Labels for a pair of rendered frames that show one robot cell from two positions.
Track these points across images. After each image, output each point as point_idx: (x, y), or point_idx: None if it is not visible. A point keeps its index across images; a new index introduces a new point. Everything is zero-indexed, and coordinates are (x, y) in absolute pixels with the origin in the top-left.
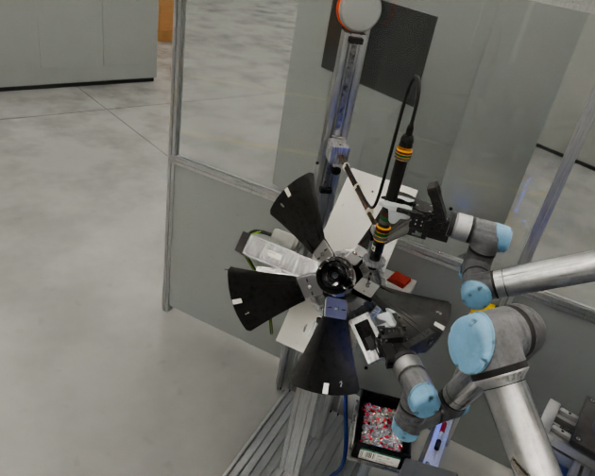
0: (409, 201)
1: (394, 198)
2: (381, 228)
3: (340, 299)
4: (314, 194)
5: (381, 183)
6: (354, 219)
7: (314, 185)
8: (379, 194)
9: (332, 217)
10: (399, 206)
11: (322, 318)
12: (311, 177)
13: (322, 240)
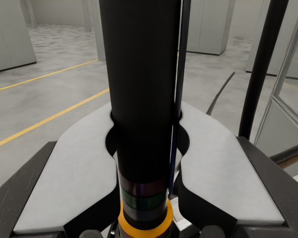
0: (195, 186)
1: (113, 101)
2: (122, 203)
3: None
4: (213, 101)
5: (250, 77)
6: None
7: (221, 89)
8: (241, 118)
9: None
10: (69, 147)
11: None
12: (229, 78)
13: (178, 170)
